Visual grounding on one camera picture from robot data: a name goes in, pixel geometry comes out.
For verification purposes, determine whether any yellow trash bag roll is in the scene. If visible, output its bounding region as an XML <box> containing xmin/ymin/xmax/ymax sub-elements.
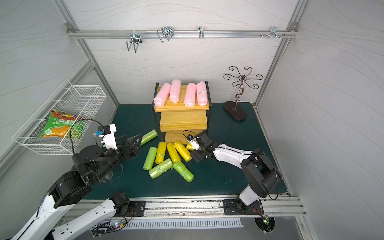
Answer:
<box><xmin>174</xmin><ymin>141</ymin><xmax>192</xmax><ymax>162</ymax></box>
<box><xmin>167</xmin><ymin>143</ymin><xmax>181</xmax><ymax>164</ymax></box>
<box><xmin>155</xmin><ymin>142</ymin><xmax>167</xmax><ymax>165</ymax></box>
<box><xmin>187</xmin><ymin>143</ymin><xmax>195</xmax><ymax>151</ymax></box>

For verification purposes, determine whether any pink trash bag roll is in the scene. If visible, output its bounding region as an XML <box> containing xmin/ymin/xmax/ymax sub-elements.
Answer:
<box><xmin>196</xmin><ymin>81</ymin><xmax>208</xmax><ymax>106</ymax></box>
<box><xmin>184</xmin><ymin>83</ymin><xmax>196</xmax><ymax>108</ymax></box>
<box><xmin>153</xmin><ymin>83</ymin><xmax>171</xmax><ymax>107</ymax></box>
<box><xmin>169</xmin><ymin>80</ymin><xmax>182</xmax><ymax>103</ymax></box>

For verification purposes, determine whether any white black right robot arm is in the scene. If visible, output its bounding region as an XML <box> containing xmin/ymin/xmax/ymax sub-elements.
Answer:
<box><xmin>187</xmin><ymin>131</ymin><xmax>282</xmax><ymax>213</ymax></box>

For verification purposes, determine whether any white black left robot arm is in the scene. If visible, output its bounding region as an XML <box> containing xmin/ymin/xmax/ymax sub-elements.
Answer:
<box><xmin>13</xmin><ymin>135</ymin><xmax>143</xmax><ymax>240</ymax></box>

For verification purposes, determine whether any green trash bag roll far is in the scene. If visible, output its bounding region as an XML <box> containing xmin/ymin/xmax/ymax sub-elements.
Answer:
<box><xmin>141</xmin><ymin>130</ymin><xmax>158</xmax><ymax>146</ymax></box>

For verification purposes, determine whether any green trash bag roll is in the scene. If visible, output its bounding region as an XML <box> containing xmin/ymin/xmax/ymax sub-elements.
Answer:
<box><xmin>173</xmin><ymin>162</ymin><xmax>195</xmax><ymax>183</ymax></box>
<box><xmin>143</xmin><ymin>147</ymin><xmax>158</xmax><ymax>171</ymax></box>
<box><xmin>141</xmin><ymin>130</ymin><xmax>158</xmax><ymax>146</ymax></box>
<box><xmin>149</xmin><ymin>159</ymin><xmax>173</xmax><ymax>179</ymax></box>

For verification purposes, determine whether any green trash bag roll left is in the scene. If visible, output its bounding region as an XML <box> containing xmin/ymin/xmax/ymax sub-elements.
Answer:
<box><xmin>143</xmin><ymin>147</ymin><xmax>158</xmax><ymax>171</ymax></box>

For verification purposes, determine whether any green trash bag roll right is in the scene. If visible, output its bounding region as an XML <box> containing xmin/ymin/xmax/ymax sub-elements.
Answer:
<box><xmin>173</xmin><ymin>162</ymin><xmax>195</xmax><ymax>183</ymax></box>

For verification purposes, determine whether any green trash bag roll middle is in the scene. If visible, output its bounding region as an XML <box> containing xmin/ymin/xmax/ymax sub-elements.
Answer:
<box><xmin>149</xmin><ymin>159</ymin><xmax>173</xmax><ymax>179</ymax></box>

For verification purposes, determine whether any three-tier wooden shelf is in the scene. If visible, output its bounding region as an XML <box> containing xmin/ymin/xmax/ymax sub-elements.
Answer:
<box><xmin>152</xmin><ymin>82</ymin><xmax>212</xmax><ymax>144</ymax></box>

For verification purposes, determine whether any black metal jewelry stand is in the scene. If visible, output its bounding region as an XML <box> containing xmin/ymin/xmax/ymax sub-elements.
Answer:
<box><xmin>223</xmin><ymin>66</ymin><xmax>264</xmax><ymax>121</ymax></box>

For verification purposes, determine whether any green snack bag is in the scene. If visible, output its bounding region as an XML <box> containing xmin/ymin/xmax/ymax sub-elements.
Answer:
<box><xmin>41</xmin><ymin>109</ymin><xmax>84</xmax><ymax>140</ymax></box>

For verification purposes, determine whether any metal double hook left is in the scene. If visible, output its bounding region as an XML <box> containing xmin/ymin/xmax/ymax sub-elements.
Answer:
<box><xmin>126</xmin><ymin>32</ymin><xmax>143</xmax><ymax>53</ymax></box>

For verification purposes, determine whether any metal double hook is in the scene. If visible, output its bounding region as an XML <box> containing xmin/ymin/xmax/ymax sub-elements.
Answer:
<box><xmin>157</xmin><ymin>27</ymin><xmax>175</xmax><ymax>43</ymax></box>
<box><xmin>126</xmin><ymin>32</ymin><xmax>143</xmax><ymax>53</ymax></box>

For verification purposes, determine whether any metal double hook middle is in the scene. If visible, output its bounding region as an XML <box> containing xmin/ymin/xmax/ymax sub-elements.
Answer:
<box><xmin>157</xmin><ymin>27</ymin><xmax>175</xmax><ymax>43</ymax></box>

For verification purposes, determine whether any small metal hook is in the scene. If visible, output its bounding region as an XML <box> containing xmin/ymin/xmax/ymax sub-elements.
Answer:
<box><xmin>198</xmin><ymin>27</ymin><xmax>204</xmax><ymax>39</ymax></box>

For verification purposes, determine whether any metal hook right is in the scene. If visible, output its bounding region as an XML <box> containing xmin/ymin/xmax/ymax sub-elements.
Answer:
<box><xmin>260</xmin><ymin>27</ymin><xmax>286</xmax><ymax>39</ymax></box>

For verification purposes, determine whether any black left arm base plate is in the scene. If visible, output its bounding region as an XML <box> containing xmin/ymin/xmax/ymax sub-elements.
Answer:
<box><xmin>115</xmin><ymin>201</ymin><xmax>146</xmax><ymax>217</ymax></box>

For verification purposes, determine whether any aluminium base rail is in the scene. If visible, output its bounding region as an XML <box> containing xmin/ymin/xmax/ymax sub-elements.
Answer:
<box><xmin>68</xmin><ymin>194</ymin><xmax>307</xmax><ymax>220</ymax></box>

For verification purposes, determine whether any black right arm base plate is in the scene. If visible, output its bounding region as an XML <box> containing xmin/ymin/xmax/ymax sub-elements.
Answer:
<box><xmin>220</xmin><ymin>198</ymin><xmax>264</xmax><ymax>216</ymax></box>

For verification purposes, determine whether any white wire basket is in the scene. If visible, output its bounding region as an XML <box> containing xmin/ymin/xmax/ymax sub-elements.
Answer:
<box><xmin>12</xmin><ymin>80</ymin><xmax>106</xmax><ymax>155</ymax></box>

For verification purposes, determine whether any aluminium top rail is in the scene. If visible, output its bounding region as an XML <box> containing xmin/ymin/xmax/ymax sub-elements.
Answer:
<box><xmin>67</xmin><ymin>27</ymin><xmax>299</xmax><ymax>40</ymax></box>

